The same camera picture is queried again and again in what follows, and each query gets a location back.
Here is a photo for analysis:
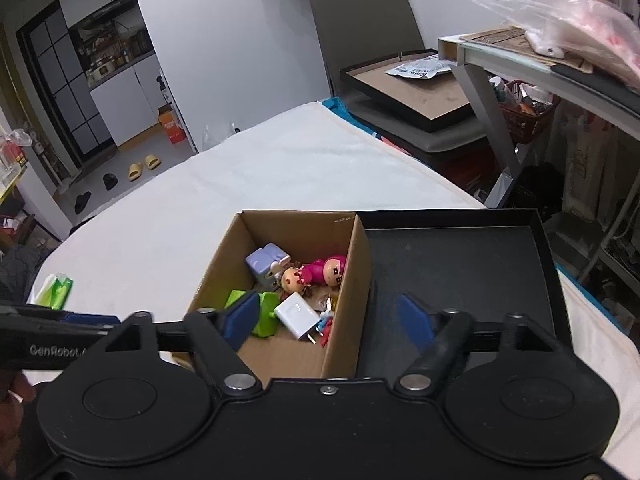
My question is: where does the person's left hand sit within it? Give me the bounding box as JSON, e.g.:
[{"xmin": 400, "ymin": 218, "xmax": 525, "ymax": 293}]
[{"xmin": 0, "ymin": 371, "xmax": 37, "ymax": 461}]

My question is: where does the brown-haired figurine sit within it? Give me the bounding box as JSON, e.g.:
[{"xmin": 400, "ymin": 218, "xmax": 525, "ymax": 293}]
[{"xmin": 280, "ymin": 265, "xmax": 314, "ymax": 294}]

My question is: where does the glass table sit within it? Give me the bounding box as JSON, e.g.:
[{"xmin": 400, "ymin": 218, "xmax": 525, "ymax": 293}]
[{"xmin": 438, "ymin": 30, "xmax": 640, "ymax": 209}]

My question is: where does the brown cardboard sheet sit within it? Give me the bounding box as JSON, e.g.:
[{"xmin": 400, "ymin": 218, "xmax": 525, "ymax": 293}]
[{"xmin": 459, "ymin": 26, "xmax": 594, "ymax": 74}]

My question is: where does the cardboard box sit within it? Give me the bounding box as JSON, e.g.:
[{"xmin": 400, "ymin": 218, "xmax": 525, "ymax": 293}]
[{"xmin": 172, "ymin": 210, "xmax": 374, "ymax": 379}]

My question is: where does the black framed sliding door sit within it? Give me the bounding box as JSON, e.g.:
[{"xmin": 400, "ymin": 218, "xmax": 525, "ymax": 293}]
[{"xmin": 16, "ymin": 9, "xmax": 114, "ymax": 159}]

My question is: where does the white cabinet with shelf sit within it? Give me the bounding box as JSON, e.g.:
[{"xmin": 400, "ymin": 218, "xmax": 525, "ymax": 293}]
[{"xmin": 52, "ymin": 0, "xmax": 167, "ymax": 149}]

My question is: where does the blue printed cloth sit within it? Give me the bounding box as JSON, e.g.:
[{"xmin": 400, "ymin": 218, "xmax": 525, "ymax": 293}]
[{"xmin": 320, "ymin": 97, "xmax": 417, "ymax": 157}]

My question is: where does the black tray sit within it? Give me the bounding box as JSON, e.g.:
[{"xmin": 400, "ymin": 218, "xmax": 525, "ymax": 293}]
[{"xmin": 357, "ymin": 209, "xmax": 559, "ymax": 357}]

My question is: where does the grey plastic packet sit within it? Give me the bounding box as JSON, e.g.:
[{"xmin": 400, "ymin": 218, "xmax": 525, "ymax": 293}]
[{"xmin": 384, "ymin": 57, "xmax": 459, "ymax": 81}]

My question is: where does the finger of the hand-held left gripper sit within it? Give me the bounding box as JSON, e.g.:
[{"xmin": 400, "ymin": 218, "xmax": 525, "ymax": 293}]
[{"xmin": 0, "ymin": 302, "xmax": 122, "ymax": 334}]

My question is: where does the grey chair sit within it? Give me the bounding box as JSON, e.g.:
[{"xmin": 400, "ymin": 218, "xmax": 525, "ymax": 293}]
[{"xmin": 307, "ymin": 0, "xmax": 502, "ymax": 155}]

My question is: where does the black bag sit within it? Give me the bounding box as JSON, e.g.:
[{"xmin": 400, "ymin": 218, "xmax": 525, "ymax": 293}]
[{"xmin": 509, "ymin": 162, "xmax": 567, "ymax": 222}]

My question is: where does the black picture frame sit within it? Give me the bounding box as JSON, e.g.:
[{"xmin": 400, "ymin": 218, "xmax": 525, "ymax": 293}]
[{"xmin": 340, "ymin": 49, "xmax": 477, "ymax": 135}]

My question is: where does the orange box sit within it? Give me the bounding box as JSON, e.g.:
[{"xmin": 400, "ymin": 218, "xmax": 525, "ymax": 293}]
[{"xmin": 157, "ymin": 104, "xmax": 186, "ymax": 145}]

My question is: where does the white tote bag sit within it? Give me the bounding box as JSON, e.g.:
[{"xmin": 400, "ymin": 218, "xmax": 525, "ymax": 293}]
[{"xmin": 562, "ymin": 109, "xmax": 622, "ymax": 222}]

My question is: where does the green tissue packet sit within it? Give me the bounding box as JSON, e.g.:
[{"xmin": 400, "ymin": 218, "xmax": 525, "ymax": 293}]
[{"xmin": 29, "ymin": 273, "xmax": 75, "ymax": 310}]

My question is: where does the white charger plug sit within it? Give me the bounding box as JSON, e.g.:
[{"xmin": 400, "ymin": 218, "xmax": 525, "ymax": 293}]
[{"xmin": 273, "ymin": 292, "xmax": 321, "ymax": 344}]

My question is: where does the purple toy block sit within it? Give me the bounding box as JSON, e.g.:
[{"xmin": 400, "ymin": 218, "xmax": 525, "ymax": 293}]
[{"xmin": 244, "ymin": 243, "xmax": 292, "ymax": 289}]

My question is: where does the pink hooded figurine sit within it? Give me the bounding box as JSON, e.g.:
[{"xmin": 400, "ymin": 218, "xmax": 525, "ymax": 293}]
[{"xmin": 300, "ymin": 256, "xmax": 348, "ymax": 289}]

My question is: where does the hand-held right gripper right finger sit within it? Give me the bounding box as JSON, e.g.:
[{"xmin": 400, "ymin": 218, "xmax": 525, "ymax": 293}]
[{"xmin": 395, "ymin": 294, "xmax": 576, "ymax": 395}]

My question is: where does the green toy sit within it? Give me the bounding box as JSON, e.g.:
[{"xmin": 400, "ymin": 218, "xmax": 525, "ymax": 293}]
[{"xmin": 222, "ymin": 290, "xmax": 282, "ymax": 339}]

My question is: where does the red crab toy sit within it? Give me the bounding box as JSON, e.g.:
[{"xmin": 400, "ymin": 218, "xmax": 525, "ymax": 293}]
[{"xmin": 315, "ymin": 310, "xmax": 337, "ymax": 349}]

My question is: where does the red basket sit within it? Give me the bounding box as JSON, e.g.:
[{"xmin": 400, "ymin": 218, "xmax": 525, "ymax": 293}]
[{"xmin": 492, "ymin": 79, "xmax": 562, "ymax": 145}]

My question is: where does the clear plastic bag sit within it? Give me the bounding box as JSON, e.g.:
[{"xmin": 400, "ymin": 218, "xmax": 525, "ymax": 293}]
[{"xmin": 465, "ymin": 0, "xmax": 640, "ymax": 87}]

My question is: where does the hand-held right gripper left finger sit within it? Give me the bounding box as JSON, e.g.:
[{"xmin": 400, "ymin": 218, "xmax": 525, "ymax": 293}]
[{"xmin": 102, "ymin": 291, "xmax": 263, "ymax": 397}]

